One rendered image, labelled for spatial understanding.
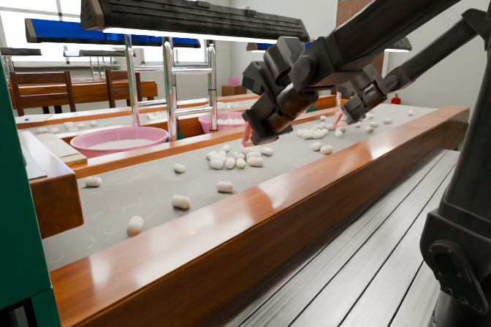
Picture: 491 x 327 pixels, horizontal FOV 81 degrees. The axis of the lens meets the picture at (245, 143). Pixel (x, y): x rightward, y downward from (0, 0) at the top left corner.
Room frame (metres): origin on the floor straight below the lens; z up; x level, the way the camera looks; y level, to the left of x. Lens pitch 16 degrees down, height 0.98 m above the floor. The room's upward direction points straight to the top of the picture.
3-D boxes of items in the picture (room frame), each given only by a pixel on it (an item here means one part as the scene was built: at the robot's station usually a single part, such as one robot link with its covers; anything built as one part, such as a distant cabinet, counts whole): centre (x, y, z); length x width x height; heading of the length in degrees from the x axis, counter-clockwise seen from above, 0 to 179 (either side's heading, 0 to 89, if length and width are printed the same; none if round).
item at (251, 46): (1.83, -0.25, 1.08); 0.62 x 0.08 x 0.07; 134
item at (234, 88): (6.80, 0.26, 0.32); 0.42 x 0.42 x 0.63; 47
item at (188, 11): (0.75, 0.05, 1.08); 0.62 x 0.08 x 0.07; 134
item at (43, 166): (0.40, 0.32, 0.83); 0.30 x 0.06 x 0.07; 44
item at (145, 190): (1.01, -0.30, 0.73); 1.81 x 0.30 x 0.02; 134
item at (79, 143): (0.83, 0.37, 0.72); 0.27 x 0.27 x 0.10
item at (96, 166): (1.14, -0.18, 0.71); 1.81 x 0.06 x 0.11; 134
